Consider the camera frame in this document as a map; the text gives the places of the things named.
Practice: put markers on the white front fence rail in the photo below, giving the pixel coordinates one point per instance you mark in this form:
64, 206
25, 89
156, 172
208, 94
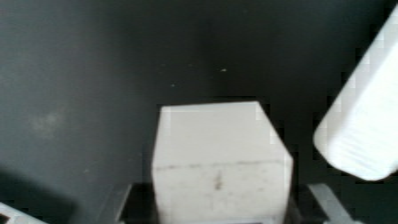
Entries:
14, 217

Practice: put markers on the white chair leg with tag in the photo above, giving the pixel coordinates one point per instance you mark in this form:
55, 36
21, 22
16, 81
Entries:
355, 136

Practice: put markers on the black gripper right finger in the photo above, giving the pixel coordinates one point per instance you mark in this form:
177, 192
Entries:
337, 215

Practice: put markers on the white chair seat block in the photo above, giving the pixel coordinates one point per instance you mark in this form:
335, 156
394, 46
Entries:
220, 166

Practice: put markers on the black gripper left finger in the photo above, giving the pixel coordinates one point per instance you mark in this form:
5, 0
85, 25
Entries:
113, 204

